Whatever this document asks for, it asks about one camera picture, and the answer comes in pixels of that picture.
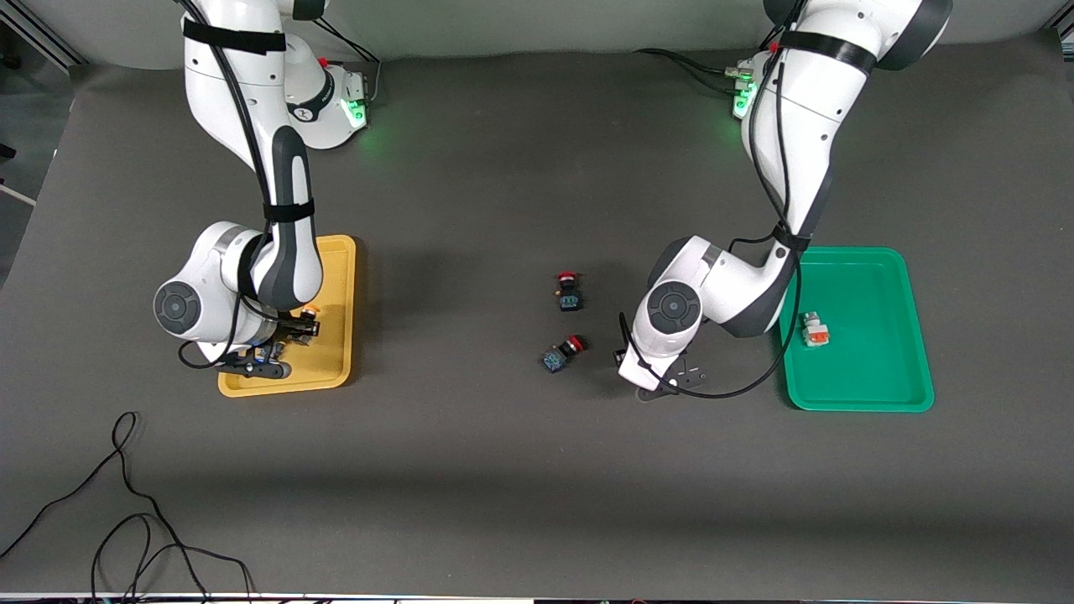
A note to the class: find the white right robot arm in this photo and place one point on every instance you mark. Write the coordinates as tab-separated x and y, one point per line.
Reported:
252	126

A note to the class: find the yellow plastic tray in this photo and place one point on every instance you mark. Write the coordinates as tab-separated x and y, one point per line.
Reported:
331	361

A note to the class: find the dark grey table cover sheet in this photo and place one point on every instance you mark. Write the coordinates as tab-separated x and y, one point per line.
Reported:
537	486

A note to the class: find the yellow cap push button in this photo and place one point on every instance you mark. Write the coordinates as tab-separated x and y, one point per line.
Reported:
309	313

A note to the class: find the red mushroom push button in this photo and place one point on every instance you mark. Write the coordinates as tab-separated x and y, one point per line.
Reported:
569	298
555	359

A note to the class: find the aluminium frame bar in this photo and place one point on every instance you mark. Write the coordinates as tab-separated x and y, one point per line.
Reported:
33	33

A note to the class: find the green plastic tray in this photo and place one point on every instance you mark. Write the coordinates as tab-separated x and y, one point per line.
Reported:
873	335

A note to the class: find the white orange push button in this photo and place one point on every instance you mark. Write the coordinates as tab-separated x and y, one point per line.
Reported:
814	334

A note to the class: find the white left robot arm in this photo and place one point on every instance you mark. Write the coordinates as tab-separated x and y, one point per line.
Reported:
805	126

